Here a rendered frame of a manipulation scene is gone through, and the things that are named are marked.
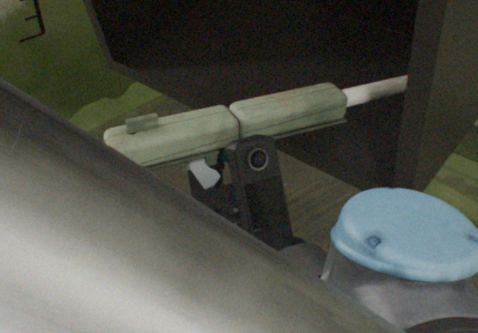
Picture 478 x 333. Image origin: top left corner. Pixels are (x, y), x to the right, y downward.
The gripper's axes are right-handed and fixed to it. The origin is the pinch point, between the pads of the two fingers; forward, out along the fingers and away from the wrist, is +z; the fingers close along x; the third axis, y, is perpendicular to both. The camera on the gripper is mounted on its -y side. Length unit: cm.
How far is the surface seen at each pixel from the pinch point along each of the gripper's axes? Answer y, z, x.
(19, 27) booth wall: 18, 88, -16
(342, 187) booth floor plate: 50, 30, 49
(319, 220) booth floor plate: 49, 22, 37
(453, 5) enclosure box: -21.2, -16.2, 17.3
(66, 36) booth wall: 24, 93, -4
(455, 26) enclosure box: -18.6, -15.4, 19.2
